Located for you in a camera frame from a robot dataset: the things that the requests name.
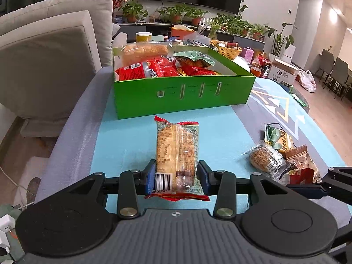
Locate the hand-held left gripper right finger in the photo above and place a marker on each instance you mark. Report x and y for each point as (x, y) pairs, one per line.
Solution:
(204, 178)

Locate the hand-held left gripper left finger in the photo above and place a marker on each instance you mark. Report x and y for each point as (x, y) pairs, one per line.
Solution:
(150, 178)

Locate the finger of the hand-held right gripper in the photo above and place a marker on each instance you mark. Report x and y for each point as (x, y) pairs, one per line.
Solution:
(305, 189)

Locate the beige cracker packet red ends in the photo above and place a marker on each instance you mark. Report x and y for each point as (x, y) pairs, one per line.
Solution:
(176, 154)

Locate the green cardboard box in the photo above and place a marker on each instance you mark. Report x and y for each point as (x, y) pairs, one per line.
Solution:
(187, 96)

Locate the brown snack packet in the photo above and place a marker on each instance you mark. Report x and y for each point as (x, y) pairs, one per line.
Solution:
(302, 159)

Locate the round cereal cake packet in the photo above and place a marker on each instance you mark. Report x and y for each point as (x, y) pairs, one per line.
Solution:
(264, 159)

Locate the green yellow snack packet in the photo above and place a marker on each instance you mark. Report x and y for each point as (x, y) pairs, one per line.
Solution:
(279, 137)

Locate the red snack packet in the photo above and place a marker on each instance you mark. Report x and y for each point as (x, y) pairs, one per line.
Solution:
(132, 72)
(165, 67)

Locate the white plastic bag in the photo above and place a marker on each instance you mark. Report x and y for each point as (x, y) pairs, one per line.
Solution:
(307, 81)

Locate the orange cup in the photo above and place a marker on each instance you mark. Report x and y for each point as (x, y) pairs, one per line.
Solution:
(255, 72)

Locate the white brown cardboard box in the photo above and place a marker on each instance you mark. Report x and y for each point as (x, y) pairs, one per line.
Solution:
(283, 73)

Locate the teal snack packet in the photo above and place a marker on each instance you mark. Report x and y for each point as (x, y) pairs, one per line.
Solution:
(192, 57)

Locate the dining chairs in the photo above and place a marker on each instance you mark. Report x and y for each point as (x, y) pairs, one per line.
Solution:
(337, 71)

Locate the brown cup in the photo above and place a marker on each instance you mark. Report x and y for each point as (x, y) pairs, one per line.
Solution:
(256, 64)

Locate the bread loaf packet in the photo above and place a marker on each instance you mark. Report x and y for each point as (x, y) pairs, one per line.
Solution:
(145, 51)

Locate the yellow wicker basket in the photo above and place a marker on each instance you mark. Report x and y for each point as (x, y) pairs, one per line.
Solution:
(227, 51)

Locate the red snack bags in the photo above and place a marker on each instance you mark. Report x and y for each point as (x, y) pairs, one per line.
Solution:
(262, 62)

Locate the pink box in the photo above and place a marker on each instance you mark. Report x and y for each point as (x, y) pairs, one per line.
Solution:
(249, 55)

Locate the yellow jar white lid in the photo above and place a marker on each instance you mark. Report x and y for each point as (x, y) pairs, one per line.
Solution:
(143, 37)

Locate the orange box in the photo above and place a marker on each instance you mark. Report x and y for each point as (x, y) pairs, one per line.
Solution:
(181, 31)

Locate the dark television cabinet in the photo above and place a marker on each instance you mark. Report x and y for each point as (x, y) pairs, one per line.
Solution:
(154, 29)

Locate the spider plant in vase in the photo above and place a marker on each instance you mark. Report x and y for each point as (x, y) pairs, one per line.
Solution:
(216, 27)

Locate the tall leafy plant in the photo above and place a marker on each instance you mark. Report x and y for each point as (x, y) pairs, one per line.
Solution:
(279, 38)

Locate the white power plug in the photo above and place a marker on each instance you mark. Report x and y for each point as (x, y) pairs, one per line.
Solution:
(5, 231)

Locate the grey sofa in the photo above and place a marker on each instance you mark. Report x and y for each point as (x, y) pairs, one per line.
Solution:
(49, 60)

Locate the potted green plant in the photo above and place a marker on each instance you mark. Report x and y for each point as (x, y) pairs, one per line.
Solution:
(174, 13)
(132, 9)
(239, 24)
(257, 31)
(196, 15)

